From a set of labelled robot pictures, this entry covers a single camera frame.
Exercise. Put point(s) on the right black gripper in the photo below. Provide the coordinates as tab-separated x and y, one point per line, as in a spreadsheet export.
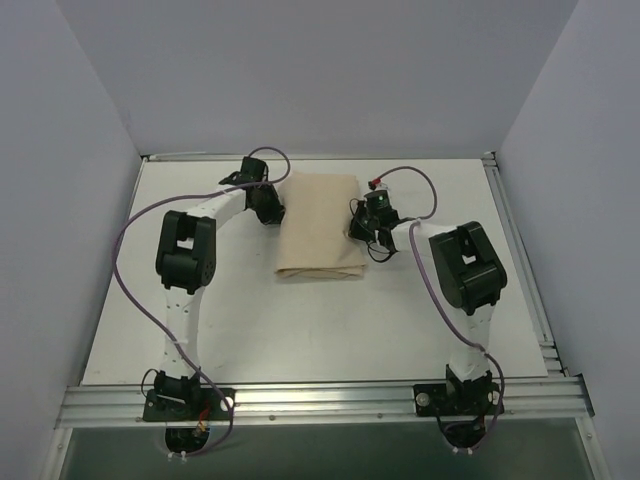
360	228

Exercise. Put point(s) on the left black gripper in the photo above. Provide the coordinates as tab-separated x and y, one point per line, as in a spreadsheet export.
270	207

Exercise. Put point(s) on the beige cloth kit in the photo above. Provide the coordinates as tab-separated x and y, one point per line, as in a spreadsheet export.
313	240

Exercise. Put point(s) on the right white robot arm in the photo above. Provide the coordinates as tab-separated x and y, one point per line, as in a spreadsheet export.
462	272

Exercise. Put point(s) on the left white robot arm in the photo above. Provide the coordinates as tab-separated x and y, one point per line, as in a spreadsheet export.
186	264

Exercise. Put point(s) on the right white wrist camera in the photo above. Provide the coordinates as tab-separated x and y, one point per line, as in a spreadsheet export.
377	185

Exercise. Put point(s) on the back aluminium rail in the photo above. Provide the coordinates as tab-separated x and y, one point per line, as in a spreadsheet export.
310	156

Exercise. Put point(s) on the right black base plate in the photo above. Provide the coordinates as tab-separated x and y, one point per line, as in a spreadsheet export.
448	400

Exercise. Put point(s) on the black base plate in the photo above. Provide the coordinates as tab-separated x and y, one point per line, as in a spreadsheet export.
448	400
205	404

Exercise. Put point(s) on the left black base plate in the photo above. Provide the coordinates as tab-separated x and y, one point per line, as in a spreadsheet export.
205	404

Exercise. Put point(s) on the front aluminium rail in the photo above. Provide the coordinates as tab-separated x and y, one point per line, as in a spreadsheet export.
120	406

